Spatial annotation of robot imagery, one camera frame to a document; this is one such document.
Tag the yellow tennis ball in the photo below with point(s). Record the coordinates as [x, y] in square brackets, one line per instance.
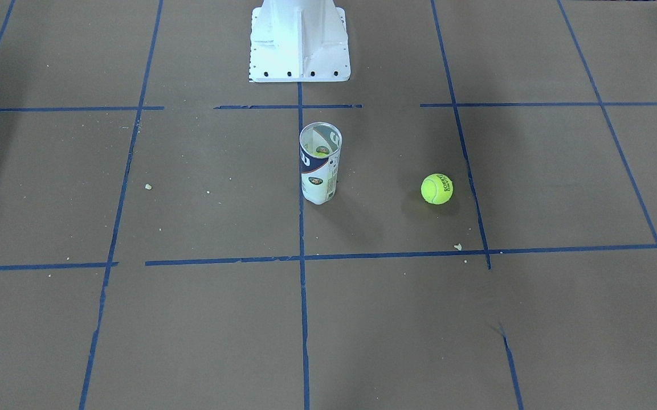
[437, 189]

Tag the tennis ball inside can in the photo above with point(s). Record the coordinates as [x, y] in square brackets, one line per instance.
[322, 152]

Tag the tennis ball can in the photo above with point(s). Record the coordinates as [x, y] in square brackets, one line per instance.
[319, 176]

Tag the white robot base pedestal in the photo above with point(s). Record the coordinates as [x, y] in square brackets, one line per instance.
[293, 41]

